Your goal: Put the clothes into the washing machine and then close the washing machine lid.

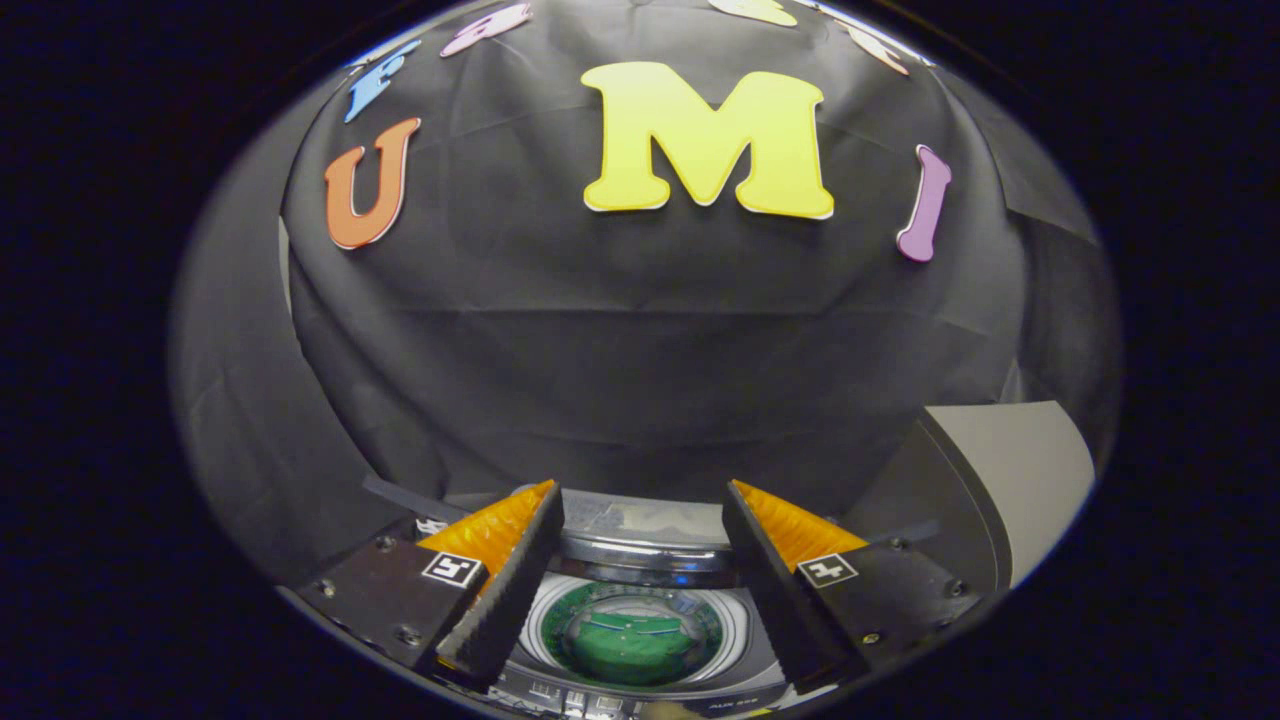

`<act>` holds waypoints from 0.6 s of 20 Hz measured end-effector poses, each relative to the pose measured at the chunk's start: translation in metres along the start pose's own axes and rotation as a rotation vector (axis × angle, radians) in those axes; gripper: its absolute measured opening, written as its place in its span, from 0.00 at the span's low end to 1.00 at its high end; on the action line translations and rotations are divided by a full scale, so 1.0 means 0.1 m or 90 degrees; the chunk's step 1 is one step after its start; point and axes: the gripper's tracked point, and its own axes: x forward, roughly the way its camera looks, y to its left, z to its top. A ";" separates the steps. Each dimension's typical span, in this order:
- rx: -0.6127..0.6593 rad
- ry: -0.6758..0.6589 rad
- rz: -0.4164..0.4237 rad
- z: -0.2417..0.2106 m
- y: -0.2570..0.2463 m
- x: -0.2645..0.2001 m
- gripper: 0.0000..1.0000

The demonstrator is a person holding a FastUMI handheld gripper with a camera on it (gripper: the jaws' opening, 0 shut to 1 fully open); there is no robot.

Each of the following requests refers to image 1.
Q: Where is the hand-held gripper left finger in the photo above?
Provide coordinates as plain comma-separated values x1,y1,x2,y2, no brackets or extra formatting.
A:
285,479,566,696

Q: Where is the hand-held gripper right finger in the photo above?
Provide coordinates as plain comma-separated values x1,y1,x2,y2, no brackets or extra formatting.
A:
720,479,988,696

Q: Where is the dark glass washing machine lid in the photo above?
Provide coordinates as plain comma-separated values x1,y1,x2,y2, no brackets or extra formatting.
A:
445,487,791,697

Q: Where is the green polo shirt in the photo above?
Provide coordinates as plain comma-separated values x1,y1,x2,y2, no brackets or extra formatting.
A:
545,583,723,687

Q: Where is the grey washing machine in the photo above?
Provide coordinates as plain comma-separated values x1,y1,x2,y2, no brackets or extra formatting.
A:
360,474,943,717

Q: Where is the beige cabinet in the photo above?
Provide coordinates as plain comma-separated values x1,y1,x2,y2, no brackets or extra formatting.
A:
840,400,1097,593

